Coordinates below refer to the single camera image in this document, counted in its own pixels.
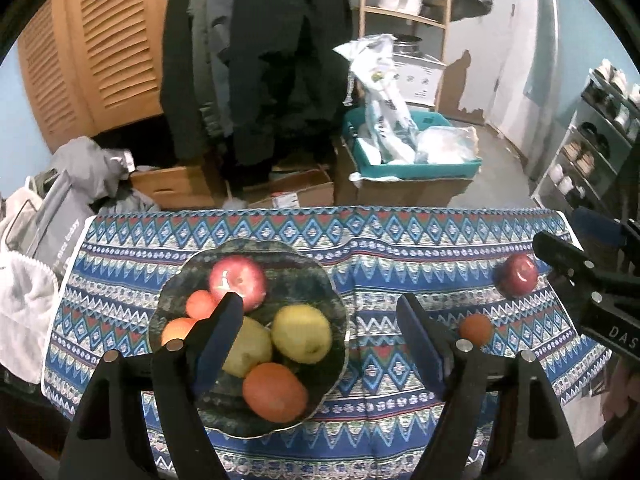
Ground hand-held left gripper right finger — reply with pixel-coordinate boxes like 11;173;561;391
396;292;583;480

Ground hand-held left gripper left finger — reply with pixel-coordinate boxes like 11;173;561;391
57;291;246;480

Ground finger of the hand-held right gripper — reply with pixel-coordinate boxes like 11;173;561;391
532;230;640;306
572;207;640;261

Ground large orange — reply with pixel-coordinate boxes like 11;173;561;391
242;362;309;423
161;317;198;347

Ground red apple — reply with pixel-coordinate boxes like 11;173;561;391
497;253;540;298
208;255;267;311

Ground small tangerine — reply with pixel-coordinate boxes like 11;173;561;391
185;289;221;321
459;314;493;348

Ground yellow apple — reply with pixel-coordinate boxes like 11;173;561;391
271;305;333;365

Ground dark green patterned plate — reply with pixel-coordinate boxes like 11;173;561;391
148;238;349;440

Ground shoe rack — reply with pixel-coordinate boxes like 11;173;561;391
530;60;640;211

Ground blue patterned tablecloth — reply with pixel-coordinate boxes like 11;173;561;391
42;206;613;480

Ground large cardboard box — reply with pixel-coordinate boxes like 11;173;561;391
334;140;473;208

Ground clear plastic bag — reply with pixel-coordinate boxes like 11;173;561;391
414;126;478;165

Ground cardboard boxes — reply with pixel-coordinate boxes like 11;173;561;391
129;165;226;211

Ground labelled cardboard box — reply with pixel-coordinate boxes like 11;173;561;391
245;169;335;209

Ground teal plastic bin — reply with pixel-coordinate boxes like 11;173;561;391
342;107;483;181

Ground white fleece towel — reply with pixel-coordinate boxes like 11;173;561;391
0;190;61;386

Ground grey tote bag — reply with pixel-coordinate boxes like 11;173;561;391
30;170;96;281

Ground grey clothing pile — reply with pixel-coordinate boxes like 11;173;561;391
50;137;161;216

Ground white printed plastic bag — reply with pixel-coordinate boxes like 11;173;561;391
332;34;416;165

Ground wooden shelf rack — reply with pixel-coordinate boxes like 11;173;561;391
357;0;453;111

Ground grey jacket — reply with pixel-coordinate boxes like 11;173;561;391
190;0;236;136

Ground dark jacket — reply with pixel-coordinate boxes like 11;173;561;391
160;0;211;161

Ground black coat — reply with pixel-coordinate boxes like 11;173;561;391
230;0;353;181

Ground metal pot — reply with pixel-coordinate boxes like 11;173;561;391
377;0;423;15

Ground wooden louvered wardrobe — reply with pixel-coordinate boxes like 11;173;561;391
17;0;173;153

